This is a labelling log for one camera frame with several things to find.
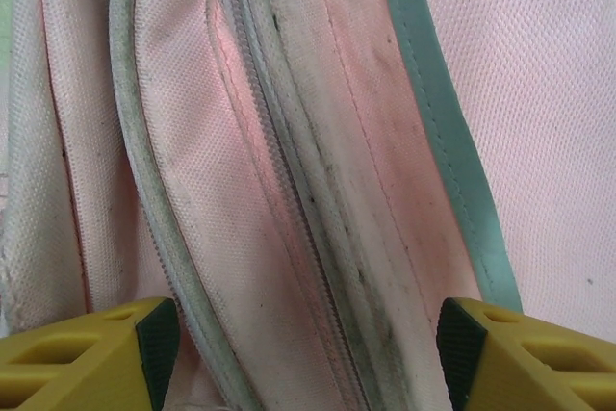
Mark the pink backpack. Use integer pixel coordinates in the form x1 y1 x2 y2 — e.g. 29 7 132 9
0 0 616 411

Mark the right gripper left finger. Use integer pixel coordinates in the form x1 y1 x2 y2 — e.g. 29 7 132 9
0 295 180 411

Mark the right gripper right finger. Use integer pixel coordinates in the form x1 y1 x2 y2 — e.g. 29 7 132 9
436 295 616 411

